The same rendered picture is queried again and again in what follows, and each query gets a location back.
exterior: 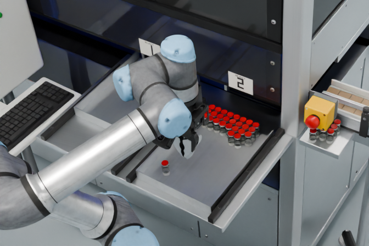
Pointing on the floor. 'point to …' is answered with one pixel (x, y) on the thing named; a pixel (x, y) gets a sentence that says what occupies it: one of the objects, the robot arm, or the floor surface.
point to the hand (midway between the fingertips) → (184, 156)
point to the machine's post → (294, 97)
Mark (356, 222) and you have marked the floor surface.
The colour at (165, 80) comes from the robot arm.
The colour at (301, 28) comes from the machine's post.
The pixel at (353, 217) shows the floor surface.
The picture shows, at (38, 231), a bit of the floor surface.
